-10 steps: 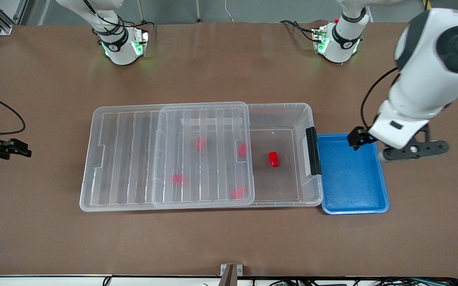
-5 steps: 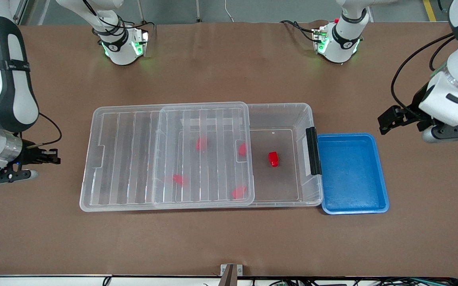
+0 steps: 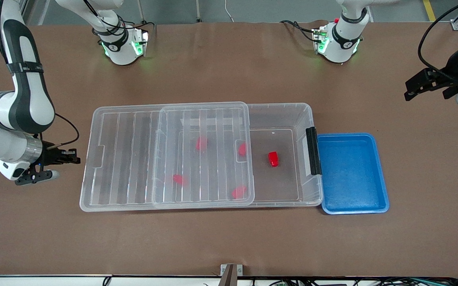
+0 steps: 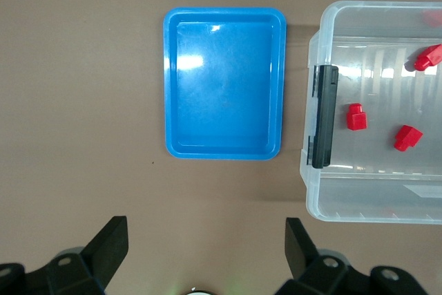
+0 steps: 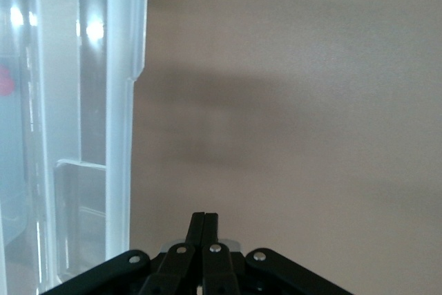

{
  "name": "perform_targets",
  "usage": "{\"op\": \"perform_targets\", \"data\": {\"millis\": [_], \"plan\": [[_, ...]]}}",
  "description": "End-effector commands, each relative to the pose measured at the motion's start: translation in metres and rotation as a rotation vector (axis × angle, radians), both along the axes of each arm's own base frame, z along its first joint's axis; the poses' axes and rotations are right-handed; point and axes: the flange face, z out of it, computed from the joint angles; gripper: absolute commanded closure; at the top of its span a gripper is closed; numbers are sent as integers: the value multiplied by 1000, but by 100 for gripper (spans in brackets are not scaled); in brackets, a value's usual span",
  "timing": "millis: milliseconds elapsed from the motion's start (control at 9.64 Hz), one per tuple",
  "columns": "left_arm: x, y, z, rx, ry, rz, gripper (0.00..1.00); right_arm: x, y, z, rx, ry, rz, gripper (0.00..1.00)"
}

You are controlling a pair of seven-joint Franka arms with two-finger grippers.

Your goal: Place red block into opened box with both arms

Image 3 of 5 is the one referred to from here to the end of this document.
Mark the red toy block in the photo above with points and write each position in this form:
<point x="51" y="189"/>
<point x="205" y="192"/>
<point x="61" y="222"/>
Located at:
<point x="178" y="179"/>
<point x="201" y="143"/>
<point x="239" y="192"/>
<point x="273" y="159"/>
<point x="243" y="149"/>

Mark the large table cover mat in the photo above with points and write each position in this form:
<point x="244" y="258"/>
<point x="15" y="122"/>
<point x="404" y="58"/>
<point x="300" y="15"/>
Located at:
<point x="229" y="246"/>

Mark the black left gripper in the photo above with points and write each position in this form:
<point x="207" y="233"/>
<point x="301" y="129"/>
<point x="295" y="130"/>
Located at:
<point x="453" y="70"/>

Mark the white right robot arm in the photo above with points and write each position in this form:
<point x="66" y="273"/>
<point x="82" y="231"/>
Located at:
<point x="26" y="99"/>

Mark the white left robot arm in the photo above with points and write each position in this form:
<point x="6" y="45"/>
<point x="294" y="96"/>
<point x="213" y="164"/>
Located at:
<point x="344" y="39"/>

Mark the clear plastic box lid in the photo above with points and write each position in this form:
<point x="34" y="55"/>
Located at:
<point x="125" y="159"/>

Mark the thin metal pole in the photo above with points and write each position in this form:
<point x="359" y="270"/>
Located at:
<point x="141" y="12"/>
<point x="198" y="12"/>

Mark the clear plastic storage box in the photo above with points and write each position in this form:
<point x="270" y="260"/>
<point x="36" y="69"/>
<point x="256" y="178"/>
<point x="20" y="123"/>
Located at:
<point x="280" y="119"/>

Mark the metal table edge bracket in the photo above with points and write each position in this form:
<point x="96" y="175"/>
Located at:
<point x="240" y="270"/>

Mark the blue plastic tray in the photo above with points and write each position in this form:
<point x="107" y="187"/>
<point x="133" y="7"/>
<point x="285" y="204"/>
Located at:
<point x="352" y="178"/>

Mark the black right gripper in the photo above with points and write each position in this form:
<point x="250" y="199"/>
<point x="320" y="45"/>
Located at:
<point x="49" y="154"/>

